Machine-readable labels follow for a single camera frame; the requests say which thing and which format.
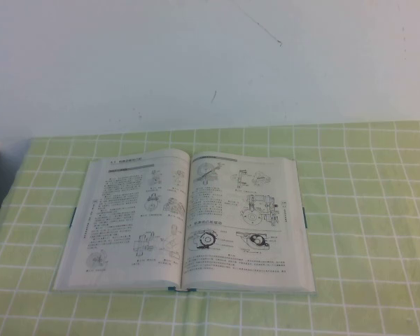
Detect technical book with diagrams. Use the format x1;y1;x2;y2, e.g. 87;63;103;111
52;148;318;297

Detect green white checked tablecloth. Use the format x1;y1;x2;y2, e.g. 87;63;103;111
0;120;420;336

